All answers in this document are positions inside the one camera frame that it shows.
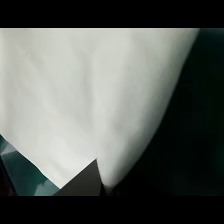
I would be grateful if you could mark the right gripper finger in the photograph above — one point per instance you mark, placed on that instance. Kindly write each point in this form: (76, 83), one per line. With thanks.
(85, 181)

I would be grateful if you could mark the beige shirt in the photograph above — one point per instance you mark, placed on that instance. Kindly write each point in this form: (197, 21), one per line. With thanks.
(83, 93)

